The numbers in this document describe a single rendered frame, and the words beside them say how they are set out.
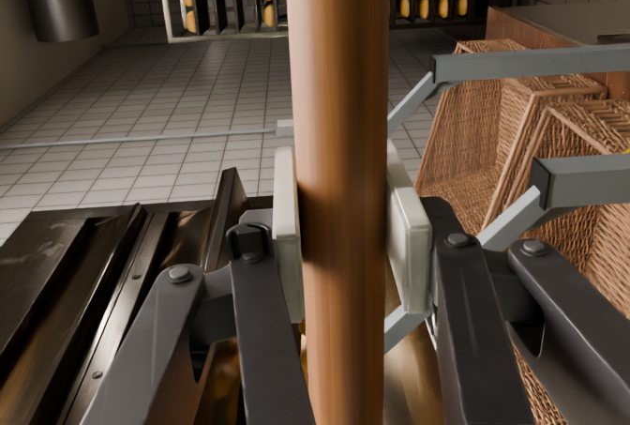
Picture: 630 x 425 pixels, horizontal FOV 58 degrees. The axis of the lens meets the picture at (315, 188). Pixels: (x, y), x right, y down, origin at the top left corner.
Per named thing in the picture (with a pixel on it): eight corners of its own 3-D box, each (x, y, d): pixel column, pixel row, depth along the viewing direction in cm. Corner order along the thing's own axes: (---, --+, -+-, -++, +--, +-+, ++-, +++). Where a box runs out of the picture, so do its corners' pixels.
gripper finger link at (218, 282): (279, 345, 15) (164, 354, 15) (280, 246, 19) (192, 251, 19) (275, 297, 14) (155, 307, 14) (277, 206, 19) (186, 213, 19)
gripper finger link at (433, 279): (445, 283, 14) (563, 277, 14) (409, 196, 19) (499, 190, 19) (442, 331, 15) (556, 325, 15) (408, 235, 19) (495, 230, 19)
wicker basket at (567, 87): (577, 291, 132) (458, 299, 131) (495, 189, 183) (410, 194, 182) (612, 84, 111) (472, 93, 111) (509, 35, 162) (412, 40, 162)
